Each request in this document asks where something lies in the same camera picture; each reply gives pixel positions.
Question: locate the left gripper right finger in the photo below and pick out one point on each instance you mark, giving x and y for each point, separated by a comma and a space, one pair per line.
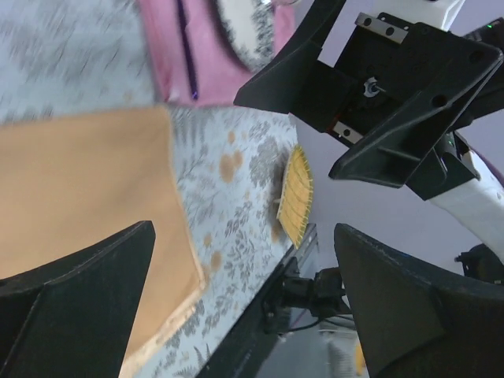
415, 319

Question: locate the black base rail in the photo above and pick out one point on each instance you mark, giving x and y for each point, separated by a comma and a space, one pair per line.
286, 303

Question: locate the orange satin napkin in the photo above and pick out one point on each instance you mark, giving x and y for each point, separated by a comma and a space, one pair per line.
70, 182

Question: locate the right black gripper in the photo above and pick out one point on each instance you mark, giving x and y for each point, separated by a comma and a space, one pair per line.
397, 104

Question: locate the blue floral plate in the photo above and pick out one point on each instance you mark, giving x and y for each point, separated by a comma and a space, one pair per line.
249, 29

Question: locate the pink floral placemat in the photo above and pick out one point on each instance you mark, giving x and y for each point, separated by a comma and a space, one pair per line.
193, 63

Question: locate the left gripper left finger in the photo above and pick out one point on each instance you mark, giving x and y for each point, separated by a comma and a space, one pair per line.
73, 317

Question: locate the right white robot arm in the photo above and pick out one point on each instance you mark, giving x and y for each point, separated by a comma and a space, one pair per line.
477, 204

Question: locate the yellow bamboo mat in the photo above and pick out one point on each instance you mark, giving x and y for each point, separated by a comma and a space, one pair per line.
295, 203

